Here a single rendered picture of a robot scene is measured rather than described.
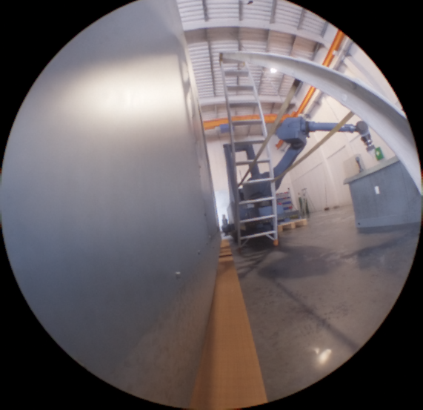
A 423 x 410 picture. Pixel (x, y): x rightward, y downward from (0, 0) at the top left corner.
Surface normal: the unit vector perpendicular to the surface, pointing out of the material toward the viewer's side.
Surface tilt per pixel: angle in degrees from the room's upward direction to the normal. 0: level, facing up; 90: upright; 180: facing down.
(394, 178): 90
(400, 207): 90
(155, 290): 90
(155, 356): 90
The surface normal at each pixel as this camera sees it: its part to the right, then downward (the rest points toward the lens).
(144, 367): 0.99, -0.16
